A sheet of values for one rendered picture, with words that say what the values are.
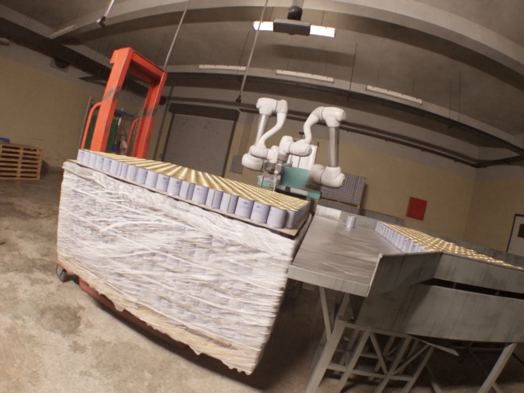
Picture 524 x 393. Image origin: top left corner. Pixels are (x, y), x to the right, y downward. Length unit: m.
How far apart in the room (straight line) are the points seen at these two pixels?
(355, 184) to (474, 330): 7.52
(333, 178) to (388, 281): 1.79
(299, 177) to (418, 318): 1.98
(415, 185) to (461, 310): 9.67
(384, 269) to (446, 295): 0.55
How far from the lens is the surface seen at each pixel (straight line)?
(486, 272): 1.18
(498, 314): 1.37
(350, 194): 8.44
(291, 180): 2.69
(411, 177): 10.69
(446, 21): 4.98
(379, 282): 0.64
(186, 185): 1.11
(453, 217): 11.55
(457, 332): 1.27
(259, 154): 2.31
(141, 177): 1.27
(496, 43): 5.39
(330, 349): 1.14
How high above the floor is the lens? 1.28
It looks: 4 degrees down
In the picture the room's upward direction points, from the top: 13 degrees clockwise
